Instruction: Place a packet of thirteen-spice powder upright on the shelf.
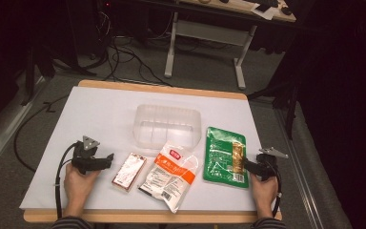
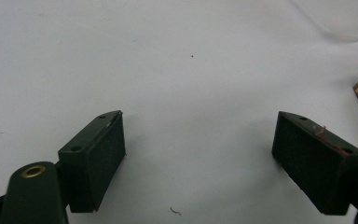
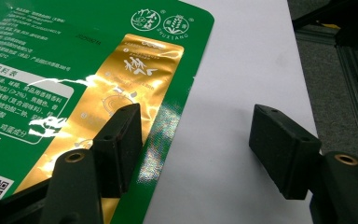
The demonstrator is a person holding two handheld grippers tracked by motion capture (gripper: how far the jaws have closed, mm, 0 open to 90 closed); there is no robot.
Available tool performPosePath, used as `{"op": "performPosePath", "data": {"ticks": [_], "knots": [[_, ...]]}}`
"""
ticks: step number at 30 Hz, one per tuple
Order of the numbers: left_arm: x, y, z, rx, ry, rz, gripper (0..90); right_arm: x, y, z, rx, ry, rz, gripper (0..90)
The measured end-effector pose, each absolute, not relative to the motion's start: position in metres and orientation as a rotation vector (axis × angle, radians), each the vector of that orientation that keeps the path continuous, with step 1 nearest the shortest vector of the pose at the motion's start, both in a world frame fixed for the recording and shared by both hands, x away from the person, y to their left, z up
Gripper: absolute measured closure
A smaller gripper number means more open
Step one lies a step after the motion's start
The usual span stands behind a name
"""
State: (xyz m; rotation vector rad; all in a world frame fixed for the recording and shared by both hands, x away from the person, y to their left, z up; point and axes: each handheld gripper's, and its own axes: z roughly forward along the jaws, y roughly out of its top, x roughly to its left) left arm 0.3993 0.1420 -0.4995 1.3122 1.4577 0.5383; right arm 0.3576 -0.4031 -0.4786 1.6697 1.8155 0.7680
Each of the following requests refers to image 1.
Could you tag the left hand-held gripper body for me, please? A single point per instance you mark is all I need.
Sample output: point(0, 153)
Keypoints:
point(87, 162)

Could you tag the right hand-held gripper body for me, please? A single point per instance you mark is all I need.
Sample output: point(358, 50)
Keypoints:
point(267, 167)

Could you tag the small red and yellow box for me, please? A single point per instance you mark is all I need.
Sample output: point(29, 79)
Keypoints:
point(129, 171)

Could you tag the green food packet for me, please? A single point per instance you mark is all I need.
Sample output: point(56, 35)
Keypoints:
point(224, 157)

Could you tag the clear plastic container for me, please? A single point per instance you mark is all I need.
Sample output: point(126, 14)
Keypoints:
point(167, 127)

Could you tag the person's right hand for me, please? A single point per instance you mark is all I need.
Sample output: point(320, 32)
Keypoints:
point(264, 192)

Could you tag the person's left hand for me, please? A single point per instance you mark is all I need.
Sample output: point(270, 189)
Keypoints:
point(77, 186)

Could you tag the white table cover sheet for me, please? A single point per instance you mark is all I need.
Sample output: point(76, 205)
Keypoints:
point(108, 120)

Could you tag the white and orange packet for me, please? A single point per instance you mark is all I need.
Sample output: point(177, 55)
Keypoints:
point(171, 176)

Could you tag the black floor stand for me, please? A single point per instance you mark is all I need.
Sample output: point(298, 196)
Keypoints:
point(31, 63)
point(290, 105)

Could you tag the wooden desk with white legs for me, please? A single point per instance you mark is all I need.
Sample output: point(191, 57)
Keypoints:
point(209, 31)

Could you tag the white paper sheet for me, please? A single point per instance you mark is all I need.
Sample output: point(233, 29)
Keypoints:
point(268, 14)

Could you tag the black computer mouse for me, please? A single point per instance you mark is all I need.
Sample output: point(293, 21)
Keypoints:
point(286, 11)

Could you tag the black device on desk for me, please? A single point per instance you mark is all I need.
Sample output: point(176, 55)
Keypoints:
point(267, 4)

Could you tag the metal floor rail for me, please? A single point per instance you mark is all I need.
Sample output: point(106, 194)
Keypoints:
point(3, 140)
point(301, 178)

